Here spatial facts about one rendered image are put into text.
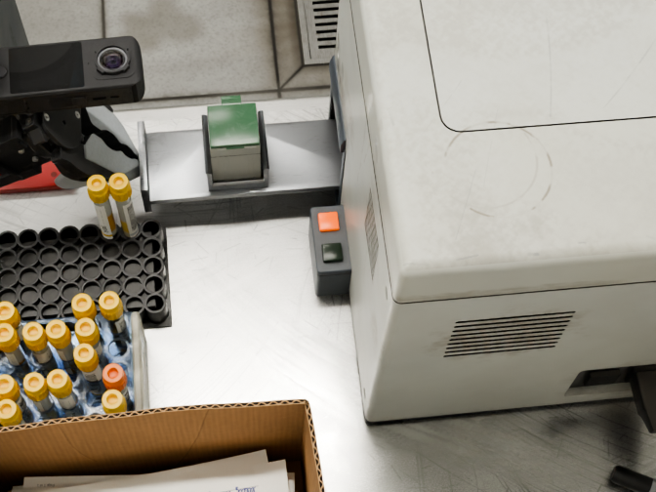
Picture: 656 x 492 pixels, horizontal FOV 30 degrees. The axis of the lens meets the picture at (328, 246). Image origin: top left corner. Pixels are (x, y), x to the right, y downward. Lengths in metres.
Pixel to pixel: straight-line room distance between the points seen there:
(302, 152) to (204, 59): 1.16
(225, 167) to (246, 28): 1.24
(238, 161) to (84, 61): 0.16
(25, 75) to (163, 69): 1.28
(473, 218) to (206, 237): 0.37
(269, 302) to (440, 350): 0.23
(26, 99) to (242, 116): 0.18
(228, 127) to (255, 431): 0.25
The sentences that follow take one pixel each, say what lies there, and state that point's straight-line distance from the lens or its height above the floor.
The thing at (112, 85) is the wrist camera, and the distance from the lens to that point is 0.90.
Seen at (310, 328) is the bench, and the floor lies 0.87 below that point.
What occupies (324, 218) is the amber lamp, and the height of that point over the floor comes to 0.93.
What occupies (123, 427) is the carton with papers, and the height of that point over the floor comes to 1.00.
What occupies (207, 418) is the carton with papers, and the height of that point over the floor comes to 1.00.
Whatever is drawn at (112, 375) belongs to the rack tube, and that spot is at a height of 0.99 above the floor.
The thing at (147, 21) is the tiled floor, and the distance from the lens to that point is 2.25.
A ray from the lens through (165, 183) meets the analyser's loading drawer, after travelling 1.04.
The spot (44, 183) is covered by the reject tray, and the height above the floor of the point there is 0.88.
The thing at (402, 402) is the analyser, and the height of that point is 0.93.
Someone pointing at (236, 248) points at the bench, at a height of 0.87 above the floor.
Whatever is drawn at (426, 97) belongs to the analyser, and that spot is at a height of 1.17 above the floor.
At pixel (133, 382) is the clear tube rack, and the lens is 0.94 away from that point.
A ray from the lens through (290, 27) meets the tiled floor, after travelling 2.23.
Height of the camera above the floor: 1.83
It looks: 65 degrees down
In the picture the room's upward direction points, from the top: 5 degrees clockwise
